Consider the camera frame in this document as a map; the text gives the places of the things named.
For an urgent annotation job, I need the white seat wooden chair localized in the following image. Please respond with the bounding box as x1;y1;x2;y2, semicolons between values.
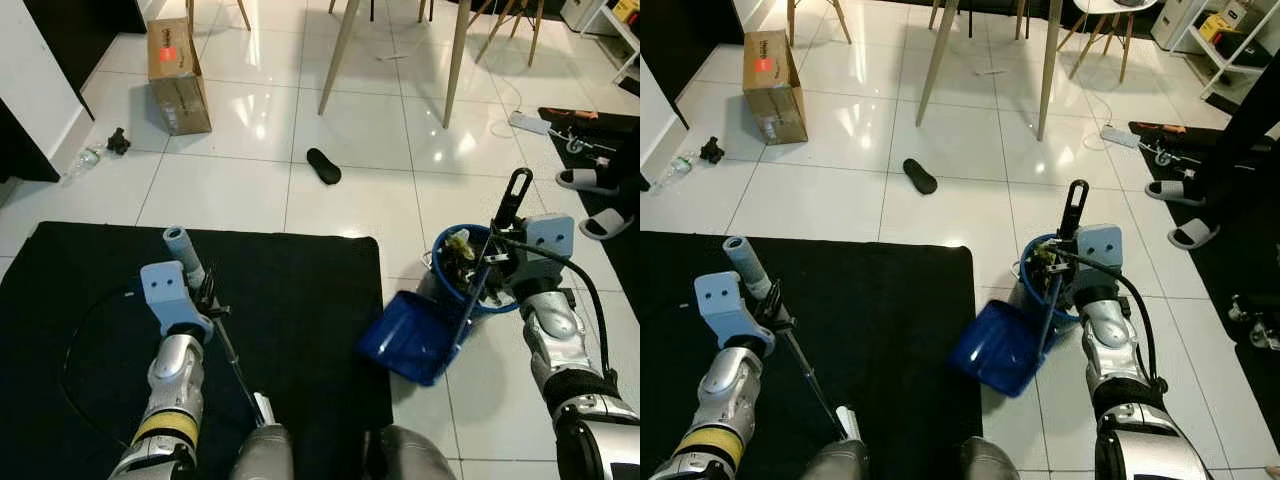
1058;0;1163;84
468;0;547;68

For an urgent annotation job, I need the person leg in dark trousers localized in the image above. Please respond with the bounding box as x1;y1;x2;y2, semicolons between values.
1198;65;1280;206
598;125;641;213

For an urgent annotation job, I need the broom with grey grip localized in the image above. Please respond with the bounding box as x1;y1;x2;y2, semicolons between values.
163;226;276;426
722;236;863;441

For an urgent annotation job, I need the clear plastic bottle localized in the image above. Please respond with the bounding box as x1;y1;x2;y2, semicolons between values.
654;152;702;192
62;145;107;182

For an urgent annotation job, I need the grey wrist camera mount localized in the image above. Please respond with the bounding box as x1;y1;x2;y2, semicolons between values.
695;271;777;353
1074;224;1124;283
521;213;577;273
140;260;214;341

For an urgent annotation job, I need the wooden table leg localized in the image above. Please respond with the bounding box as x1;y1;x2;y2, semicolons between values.
1037;0;1067;142
318;0;363;116
443;0;474;129
915;0;962;128

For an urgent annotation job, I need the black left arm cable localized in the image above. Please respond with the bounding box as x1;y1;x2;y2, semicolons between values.
61;287;143;443

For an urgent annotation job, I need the brown cardboard box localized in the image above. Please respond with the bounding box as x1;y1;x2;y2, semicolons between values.
742;30;809;146
147;18;213;136

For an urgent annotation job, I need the yellowish trash pile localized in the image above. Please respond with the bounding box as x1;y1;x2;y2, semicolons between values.
1030;240;1063;301
443;229;491;301

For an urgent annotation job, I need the large black floor mat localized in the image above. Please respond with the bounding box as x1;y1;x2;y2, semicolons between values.
0;222;394;480
640;232;987;480

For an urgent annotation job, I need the white power cord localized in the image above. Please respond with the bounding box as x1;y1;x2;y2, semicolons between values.
488;83;531;138
1083;93;1119;152

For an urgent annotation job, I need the grey robot leg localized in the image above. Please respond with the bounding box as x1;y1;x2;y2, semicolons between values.
232;424;294;480
378;424;457;480
800;437;867;480
960;436;1041;480

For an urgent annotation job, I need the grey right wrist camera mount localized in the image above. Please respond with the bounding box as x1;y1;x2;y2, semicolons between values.
1074;224;1124;283
521;213;577;273

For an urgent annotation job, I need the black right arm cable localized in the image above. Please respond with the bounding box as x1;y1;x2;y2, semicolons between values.
1055;246;1161;386
497;234;613;373

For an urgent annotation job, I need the blue dustpan with black handle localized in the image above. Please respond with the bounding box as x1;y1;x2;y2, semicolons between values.
948;179;1091;398
357;168;534;387

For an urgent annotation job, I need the blue plastic bucket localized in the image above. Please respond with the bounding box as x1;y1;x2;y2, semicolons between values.
430;225;523;317

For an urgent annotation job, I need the black floor mat with tools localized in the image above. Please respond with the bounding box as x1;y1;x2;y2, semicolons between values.
538;107;641;321
1128;120;1280;451

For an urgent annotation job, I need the black machine part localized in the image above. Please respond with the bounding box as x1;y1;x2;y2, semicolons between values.
1229;292;1280;352

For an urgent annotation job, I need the grey right robot leg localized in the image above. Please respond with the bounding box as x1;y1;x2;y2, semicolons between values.
960;436;1041;480
378;424;457;480

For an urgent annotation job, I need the wooden chair with splayed legs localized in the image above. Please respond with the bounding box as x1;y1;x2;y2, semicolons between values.
786;0;854;47
185;0;252;33

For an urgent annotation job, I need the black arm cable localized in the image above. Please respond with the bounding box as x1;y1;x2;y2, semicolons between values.
497;234;613;373
1055;246;1161;386
61;287;143;443

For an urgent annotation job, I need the grey left robot leg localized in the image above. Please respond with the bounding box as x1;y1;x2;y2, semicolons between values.
800;437;867;480
232;424;294;480

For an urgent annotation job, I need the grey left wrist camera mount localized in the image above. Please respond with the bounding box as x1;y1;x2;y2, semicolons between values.
140;260;214;341
695;271;777;353

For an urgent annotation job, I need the white shelf rack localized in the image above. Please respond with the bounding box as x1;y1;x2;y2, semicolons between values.
560;0;641;86
1150;0;1280;101

